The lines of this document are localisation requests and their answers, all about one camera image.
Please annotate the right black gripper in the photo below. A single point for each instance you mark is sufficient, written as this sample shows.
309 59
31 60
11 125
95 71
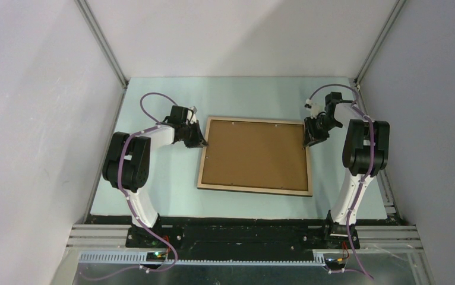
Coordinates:
312 137

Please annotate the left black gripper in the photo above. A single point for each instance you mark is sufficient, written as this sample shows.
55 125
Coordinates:
198 141

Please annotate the brown cardboard backing board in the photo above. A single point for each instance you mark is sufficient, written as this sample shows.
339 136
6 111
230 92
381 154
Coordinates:
255 155

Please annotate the wooden picture frame with glass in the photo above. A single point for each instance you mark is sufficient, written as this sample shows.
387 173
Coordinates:
255 192

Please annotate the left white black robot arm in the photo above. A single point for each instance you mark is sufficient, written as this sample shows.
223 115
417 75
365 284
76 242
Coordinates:
127 163

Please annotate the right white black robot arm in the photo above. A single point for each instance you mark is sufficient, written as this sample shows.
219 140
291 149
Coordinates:
364 154

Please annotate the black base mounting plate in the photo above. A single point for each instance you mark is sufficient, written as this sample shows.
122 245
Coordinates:
248 243

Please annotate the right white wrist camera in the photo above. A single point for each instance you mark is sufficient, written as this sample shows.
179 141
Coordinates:
314 109

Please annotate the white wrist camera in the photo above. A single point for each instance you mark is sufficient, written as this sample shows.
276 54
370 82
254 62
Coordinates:
191 116
314 109

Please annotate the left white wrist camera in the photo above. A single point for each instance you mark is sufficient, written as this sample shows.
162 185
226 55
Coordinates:
191 116

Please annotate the grey slotted cable duct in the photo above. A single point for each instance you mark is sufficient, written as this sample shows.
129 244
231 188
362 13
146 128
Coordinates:
150 258

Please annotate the left aluminium corner post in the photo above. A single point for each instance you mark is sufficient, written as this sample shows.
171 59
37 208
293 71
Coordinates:
104 45

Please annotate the aluminium corner post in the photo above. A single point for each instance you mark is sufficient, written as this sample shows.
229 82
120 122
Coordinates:
380 39
104 45

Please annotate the aluminium front rail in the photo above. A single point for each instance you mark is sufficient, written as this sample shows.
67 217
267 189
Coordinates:
371 238

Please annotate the right aluminium corner post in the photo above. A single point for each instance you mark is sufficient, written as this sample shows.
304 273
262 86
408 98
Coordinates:
380 39

